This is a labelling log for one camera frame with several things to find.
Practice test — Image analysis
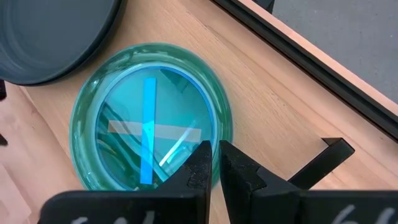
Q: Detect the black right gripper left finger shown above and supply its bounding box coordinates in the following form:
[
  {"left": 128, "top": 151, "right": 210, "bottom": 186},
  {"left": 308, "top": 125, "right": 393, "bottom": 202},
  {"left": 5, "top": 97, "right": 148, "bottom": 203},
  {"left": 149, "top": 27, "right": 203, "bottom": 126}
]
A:
[{"left": 38, "top": 140, "right": 213, "bottom": 224}]

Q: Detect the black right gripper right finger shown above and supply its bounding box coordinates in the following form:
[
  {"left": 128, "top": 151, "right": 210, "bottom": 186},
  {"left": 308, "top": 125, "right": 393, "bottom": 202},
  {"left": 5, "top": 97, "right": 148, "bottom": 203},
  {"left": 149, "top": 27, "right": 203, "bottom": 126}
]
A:
[{"left": 219, "top": 139, "right": 398, "bottom": 224}]

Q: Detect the teal transparent plate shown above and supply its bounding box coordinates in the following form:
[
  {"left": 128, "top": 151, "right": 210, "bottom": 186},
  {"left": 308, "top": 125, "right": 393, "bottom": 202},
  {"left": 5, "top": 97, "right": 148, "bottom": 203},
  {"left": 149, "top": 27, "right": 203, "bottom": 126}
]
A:
[
  {"left": 70, "top": 45, "right": 234, "bottom": 191},
  {"left": 68, "top": 42, "right": 234, "bottom": 191}
]

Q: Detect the black round plate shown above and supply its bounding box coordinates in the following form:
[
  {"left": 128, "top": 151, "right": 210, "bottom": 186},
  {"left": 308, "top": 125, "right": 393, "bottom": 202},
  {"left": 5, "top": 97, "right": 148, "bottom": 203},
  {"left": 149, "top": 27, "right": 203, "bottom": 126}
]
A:
[
  {"left": 0, "top": 0, "right": 123, "bottom": 85},
  {"left": 0, "top": 55, "right": 121, "bottom": 87}
]

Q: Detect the wooden shelf black metal frame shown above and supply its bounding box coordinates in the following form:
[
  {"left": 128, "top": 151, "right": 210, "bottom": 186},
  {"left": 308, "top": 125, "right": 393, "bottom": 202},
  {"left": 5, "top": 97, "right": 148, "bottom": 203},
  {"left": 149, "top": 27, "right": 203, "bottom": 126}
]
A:
[{"left": 17, "top": 0, "right": 398, "bottom": 224}]

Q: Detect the black aluminium table rig frame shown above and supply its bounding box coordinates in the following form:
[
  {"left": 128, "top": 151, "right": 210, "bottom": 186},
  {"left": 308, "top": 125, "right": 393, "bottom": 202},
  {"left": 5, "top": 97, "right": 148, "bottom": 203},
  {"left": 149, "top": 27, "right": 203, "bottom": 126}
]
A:
[{"left": 210, "top": 0, "right": 398, "bottom": 141}]

